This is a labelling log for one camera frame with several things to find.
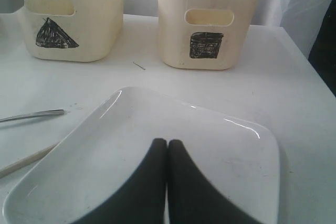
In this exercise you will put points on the white square plate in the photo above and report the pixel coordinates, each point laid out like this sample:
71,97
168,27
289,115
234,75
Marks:
238,157

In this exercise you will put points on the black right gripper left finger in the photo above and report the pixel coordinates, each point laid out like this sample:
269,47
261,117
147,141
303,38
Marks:
141,199

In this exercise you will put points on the cream bin with square mark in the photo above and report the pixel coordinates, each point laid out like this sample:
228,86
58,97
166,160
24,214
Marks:
203,34

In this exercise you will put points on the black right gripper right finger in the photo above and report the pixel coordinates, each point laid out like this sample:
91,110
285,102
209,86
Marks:
191,197

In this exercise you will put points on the light wooden chopstick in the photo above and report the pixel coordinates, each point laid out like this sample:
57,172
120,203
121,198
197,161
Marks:
25,161

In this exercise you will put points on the stainless steel fork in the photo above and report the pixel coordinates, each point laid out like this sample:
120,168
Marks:
39,114

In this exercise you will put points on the cream bin with triangle mark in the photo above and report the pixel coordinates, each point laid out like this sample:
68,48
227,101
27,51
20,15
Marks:
70,30

